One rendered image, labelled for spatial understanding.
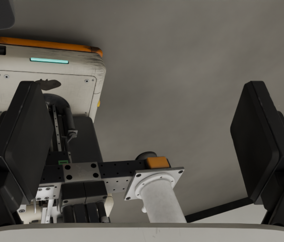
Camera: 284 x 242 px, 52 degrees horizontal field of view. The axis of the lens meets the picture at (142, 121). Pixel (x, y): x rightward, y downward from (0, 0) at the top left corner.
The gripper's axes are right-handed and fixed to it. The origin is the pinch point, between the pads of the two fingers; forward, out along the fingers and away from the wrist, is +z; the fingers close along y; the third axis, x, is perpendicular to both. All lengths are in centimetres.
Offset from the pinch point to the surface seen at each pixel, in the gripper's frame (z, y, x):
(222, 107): 177, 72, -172
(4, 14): 48, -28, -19
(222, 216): 173, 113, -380
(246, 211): 181, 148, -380
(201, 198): 179, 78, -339
